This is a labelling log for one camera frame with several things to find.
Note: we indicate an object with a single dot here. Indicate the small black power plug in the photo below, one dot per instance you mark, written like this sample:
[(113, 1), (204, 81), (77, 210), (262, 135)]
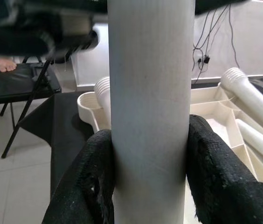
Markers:
[(206, 58)]

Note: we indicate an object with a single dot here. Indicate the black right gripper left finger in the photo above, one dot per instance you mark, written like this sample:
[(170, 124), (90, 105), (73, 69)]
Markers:
[(80, 186)]

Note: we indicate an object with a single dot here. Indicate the white plastic children table top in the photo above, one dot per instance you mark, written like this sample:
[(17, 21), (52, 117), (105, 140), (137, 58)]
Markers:
[(217, 109)]

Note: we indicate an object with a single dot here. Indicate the barefoot person in dark clothes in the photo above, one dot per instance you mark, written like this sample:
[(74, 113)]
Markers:
[(4, 65)]

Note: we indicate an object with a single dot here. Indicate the black folding chair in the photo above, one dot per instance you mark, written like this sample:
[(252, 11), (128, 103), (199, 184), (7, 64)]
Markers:
[(10, 86)]

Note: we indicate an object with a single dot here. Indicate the white plastic table leg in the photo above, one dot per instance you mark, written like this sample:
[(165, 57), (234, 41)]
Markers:
[(259, 140), (150, 93), (250, 98), (102, 93)]

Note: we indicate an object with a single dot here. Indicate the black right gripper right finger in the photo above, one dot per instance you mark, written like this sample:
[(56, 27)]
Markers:
[(220, 182)]

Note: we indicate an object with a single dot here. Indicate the black tablecloth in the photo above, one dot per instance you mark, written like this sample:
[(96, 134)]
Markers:
[(59, 130)]

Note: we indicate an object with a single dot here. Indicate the black items on wall ledge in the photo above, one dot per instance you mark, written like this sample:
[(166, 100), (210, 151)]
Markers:
[(215, 4)]

